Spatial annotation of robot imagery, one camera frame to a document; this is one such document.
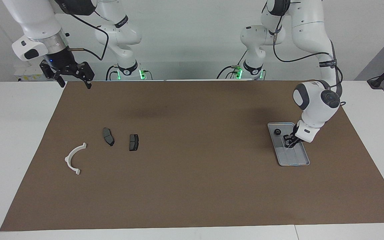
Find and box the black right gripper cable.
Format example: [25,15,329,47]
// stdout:
[64,7,109,61]

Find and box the long grey brake pad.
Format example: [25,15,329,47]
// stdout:
[102,127,115,147]

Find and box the silver metal tray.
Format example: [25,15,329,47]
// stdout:
[267,122,310,167]

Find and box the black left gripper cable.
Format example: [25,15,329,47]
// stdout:
[272,20,346,109]

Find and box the white wall power box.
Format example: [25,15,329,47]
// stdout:
[15,65,52,82]

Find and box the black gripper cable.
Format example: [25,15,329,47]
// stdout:
[64,7,109,61]
[272,20,346,109]

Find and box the brown table mat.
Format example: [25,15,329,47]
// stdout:
[0,79,384,231]

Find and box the white semicircular plastic bracket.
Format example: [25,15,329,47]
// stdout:
[64,142,87,176]

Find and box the short dark brake pad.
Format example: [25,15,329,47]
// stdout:
[129,134,140,152]

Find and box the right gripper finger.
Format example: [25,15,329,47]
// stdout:
[40,62,65,88]
[77,62,94,89]

